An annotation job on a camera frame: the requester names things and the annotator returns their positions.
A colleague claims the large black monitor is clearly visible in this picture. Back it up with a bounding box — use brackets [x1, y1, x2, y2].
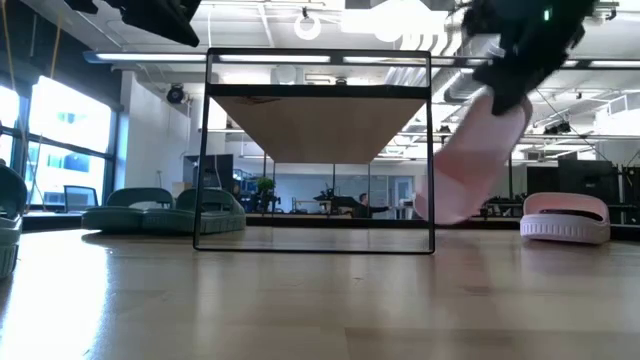
[526, 158, 621, 206]

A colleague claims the black-framed wooden shelf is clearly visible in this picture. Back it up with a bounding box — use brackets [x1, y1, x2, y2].
[193, 47, 435, 255]

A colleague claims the person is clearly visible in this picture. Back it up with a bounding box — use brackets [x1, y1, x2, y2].
[355, 192, 392, 219]

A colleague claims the white ring lamp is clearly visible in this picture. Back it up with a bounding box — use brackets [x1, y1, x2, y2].
[293, 10, 323, 42]

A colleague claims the pink slide sandal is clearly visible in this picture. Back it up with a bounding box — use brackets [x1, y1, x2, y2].
[519, 191, 612, 246]
[412, 85, 534, 227]

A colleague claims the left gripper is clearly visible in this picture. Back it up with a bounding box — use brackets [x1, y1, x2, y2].
[102, 0, 203, 49]

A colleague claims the laptop screen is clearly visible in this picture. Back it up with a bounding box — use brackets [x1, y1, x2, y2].
[63, 184, 100, 213]

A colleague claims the potted green plant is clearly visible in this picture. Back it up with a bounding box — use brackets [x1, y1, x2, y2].
[255, 175, 277, 214]

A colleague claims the dark cabinet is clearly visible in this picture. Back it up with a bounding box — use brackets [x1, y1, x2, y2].
[182, 153, 235, 194]

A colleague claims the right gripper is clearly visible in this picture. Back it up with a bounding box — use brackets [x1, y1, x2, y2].
[462, 0, 599, 117]

